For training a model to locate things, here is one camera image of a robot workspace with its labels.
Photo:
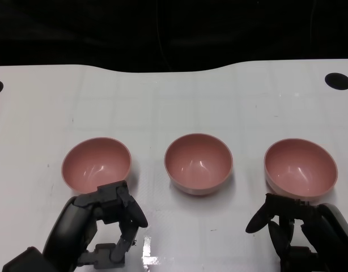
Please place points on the pink plastic bowl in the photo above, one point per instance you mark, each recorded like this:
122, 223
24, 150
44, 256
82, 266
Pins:
300, 167
198, 164
94, 164

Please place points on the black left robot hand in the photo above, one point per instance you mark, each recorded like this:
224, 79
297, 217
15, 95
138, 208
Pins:
69, 226

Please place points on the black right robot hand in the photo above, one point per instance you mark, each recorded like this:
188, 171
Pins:
332, 232

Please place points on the black background cloth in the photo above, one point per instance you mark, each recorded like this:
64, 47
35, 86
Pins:
174, 31

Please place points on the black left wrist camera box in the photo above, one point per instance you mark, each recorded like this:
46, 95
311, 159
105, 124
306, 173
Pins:
23, 262

